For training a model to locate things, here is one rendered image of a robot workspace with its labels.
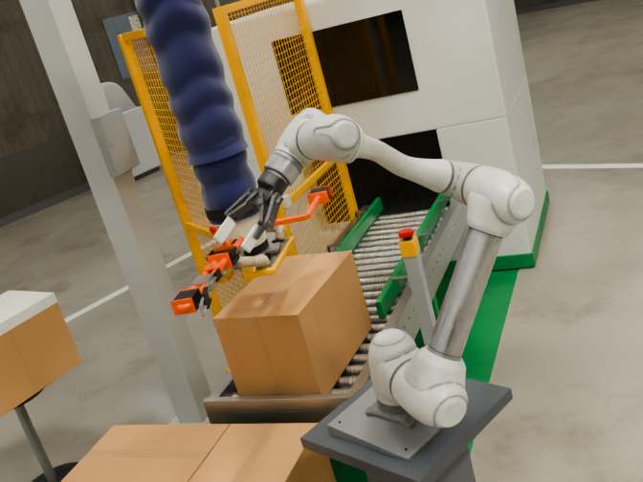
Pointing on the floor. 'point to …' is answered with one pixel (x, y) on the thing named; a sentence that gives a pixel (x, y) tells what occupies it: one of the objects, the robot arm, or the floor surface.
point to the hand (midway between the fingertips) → (232, 241)
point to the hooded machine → (142, 138)
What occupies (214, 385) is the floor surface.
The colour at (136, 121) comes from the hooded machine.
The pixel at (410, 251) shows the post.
